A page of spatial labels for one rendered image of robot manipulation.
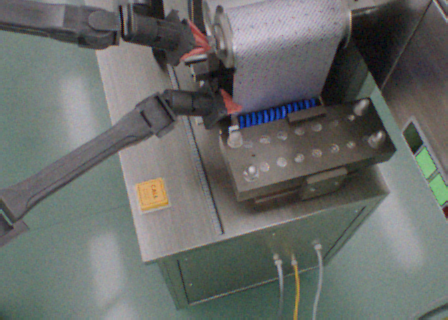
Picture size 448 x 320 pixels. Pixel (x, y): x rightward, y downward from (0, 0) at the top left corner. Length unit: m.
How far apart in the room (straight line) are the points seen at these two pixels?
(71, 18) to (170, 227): 0.57
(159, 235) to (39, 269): 1.09
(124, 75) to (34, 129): 1.13
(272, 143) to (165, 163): 0.30
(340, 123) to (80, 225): 1.37
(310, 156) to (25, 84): 1.81
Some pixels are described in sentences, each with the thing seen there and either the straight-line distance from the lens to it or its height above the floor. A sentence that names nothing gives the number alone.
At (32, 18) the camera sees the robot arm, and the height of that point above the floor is 1.40.
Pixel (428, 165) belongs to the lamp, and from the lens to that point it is 1.07.
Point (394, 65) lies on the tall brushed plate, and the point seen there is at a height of 1.24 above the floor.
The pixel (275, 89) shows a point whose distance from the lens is 1.17.
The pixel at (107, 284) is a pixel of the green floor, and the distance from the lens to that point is 2.16.
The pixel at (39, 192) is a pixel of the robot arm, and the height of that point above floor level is 1.27.
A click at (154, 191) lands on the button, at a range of 1.25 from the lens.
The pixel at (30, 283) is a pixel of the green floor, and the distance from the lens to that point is 2.25.
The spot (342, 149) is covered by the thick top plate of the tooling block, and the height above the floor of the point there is 1.03.
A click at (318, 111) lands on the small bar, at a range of 1.23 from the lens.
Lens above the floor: 2.08
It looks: 63 degrees down
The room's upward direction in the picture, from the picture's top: 3 degrees clockwise
